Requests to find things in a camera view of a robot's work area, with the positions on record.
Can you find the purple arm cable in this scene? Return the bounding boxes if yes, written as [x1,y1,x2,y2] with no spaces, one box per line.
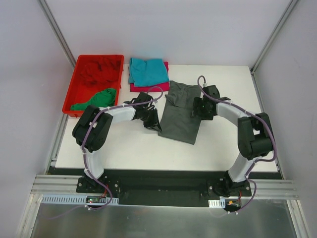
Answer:
[81,85,164,179]
[197,75,277,179]

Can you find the red t shirt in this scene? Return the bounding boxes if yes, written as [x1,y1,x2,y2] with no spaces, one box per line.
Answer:
[78,55,122,89]

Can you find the folded magenta t shirt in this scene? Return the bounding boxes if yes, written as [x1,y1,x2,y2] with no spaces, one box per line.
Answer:
[129,61,171,93]

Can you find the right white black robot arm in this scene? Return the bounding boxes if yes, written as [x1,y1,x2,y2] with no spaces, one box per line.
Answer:
[191,85,274,197]

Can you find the left aluminium rail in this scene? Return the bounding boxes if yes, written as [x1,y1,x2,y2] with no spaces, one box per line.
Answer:
[44,114,68,174]

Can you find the red plastic bin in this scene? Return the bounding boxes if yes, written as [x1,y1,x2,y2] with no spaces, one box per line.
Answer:
[62,55,124,118]

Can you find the aluminium rail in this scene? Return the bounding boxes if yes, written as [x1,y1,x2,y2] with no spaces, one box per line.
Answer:
[250,70,284,179]
[44,114,68,174]

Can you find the left white cable duct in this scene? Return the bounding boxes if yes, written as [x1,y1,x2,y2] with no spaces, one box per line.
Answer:
[42,194,119,206]

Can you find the right white cable duct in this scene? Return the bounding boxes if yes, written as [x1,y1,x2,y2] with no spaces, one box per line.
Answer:
[208,198,226,209]

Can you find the folded teal t shirt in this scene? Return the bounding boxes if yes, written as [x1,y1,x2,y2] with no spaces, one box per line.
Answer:
[128,58,169,87]

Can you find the right aluminium rail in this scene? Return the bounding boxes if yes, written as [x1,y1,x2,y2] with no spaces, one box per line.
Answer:
[250,70,284,179]

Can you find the green t shirt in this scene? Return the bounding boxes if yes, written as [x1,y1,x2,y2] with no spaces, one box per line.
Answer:
[70,88,116,111]

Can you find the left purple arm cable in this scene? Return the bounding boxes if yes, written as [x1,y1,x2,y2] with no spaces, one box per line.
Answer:
[81,85,164,179]

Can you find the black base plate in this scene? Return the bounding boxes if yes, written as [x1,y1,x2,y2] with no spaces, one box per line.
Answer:
[76,169,251,207]

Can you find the grey t shirt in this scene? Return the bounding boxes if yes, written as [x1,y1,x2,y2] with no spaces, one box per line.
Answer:
[158,81,201,145]

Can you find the left aluminium frame post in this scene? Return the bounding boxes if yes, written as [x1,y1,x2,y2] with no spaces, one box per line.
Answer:
[37,0,76,69]

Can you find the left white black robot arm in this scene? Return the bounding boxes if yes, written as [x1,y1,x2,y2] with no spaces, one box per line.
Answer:
[72,92,162,193]

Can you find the right aluminium frame post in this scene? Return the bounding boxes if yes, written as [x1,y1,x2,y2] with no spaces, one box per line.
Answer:
[250,0,300,75]

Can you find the aluminium frame post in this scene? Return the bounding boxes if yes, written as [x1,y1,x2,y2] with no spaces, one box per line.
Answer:
[37,0,76,69]
[250,0,300,75]

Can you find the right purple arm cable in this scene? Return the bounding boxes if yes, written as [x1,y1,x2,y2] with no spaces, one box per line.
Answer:
[197,75,277,179]

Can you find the white cable duct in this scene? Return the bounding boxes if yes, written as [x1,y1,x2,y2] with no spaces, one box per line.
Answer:
[42,194,119,206]
[208,198,226,209]

